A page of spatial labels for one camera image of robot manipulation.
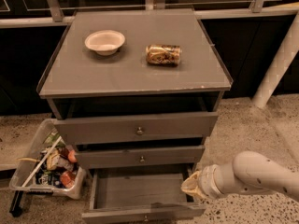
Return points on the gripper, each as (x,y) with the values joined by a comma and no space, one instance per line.
(206,181)

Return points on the grey bottom drawer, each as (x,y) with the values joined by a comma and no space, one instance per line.
(141,193)

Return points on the grey drawer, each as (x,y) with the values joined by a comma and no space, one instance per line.
(115,129)
(139,157)
(141,193)

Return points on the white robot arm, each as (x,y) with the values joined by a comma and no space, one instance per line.
(248,173)

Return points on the grey middle drawer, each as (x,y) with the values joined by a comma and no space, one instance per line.
(139,157)

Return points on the grey drawer cabinet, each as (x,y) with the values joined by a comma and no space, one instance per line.
(79,83)

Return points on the grey top drawer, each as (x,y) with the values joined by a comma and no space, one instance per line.
(115,129)

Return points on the crushed gold drink can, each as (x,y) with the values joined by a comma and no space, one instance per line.
(159,54)

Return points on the white diagonal pole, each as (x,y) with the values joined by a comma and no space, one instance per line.
(280,64)

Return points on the red snack packet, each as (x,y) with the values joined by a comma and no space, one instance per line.
(68,179)

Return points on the beige snack bag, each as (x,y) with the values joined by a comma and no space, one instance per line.
(56,161)

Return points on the blue snack packet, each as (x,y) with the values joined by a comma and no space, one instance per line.
(48,178)

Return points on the clear plastic bin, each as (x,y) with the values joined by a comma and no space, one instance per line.
(43,138)

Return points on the metal window rail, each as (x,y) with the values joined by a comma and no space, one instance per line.
(279,10)

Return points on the black handled tool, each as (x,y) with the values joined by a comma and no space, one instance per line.
(15,208)

